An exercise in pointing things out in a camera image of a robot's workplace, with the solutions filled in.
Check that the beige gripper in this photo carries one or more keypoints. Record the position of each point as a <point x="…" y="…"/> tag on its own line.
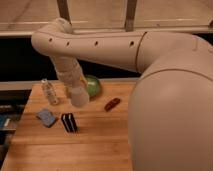
<point x="70" y="75"/>

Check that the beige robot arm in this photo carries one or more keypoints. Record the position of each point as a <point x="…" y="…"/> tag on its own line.
<point x="170" y="111"/>

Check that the black white striped eraser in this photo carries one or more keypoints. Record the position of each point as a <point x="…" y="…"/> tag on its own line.
<point x="69" y="122"/>

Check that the green bowl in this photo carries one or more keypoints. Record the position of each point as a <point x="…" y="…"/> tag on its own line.
<point x="93" y="86"/>

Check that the clear plastic water bottle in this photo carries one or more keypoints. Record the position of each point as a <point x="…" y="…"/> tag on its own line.
<point x="49" y="92"/>

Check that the dark red oblong object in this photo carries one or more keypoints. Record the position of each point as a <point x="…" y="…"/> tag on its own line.
<point x="112" y="103"/>

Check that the blue grey sponge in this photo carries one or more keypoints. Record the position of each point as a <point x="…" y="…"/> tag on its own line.
<point x="47" y="118"/>

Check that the left metal railing post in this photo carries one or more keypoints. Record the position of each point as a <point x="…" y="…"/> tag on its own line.
<point x="63" y="9"/>

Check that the metal railing post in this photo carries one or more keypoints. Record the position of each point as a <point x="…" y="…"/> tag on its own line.
<point x="63" y="9"/>
<point x="130" y="15"/>

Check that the right metal railing post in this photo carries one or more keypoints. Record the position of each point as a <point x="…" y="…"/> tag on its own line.
<point x="130" y="15"/>

